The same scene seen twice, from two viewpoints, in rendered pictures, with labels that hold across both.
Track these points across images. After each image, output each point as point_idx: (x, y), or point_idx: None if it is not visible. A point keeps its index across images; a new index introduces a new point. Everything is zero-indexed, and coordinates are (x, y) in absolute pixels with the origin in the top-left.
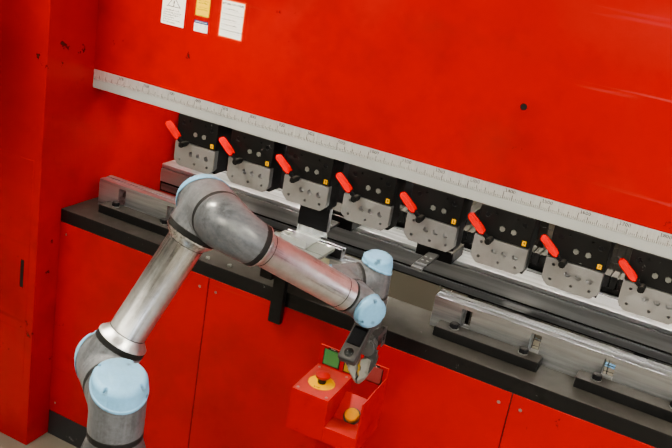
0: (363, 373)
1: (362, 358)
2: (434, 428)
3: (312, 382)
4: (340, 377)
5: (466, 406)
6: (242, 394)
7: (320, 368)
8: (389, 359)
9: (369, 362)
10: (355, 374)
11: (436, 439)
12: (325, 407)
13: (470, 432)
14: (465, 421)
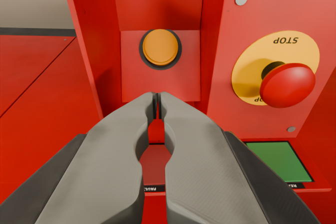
0: (116, 123)
1: (132, 217)
2: (78, 132)
3: (304, 55)
4: (228, 121)
5: (11, 178)
6: (322, 93)
7: (287, 125)
8: (159, 208)
9: (51, 208)
10: (166, 111)
11: (76, 122)
12: None
13: (19, 144)
14: (22, 155)
